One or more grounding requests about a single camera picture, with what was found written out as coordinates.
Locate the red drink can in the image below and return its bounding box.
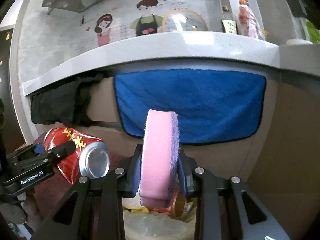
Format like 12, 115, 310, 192
43, 127, 110, 184

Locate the purple pink sponge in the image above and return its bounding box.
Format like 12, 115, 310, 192
140, 109, 179, 209

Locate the trash bin with bag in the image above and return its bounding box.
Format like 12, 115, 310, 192
122, 191, 197, 239

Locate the black door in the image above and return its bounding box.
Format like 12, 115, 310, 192
1, 28, 25, 153

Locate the red plaid cloth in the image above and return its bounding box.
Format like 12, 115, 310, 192
34, 131, 132, 218

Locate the black cloth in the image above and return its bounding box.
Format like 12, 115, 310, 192
30, 74, 103, 128

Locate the blue towel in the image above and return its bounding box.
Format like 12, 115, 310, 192
114, 69, 266, 144

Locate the grey countertop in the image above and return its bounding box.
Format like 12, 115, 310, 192
22, 31, 319, 96

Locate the orange pink wrapped bottle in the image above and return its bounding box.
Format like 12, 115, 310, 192
238, 0, 265, 41

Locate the glass bottle with label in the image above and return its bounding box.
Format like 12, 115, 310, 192
221, 6, 238, 35

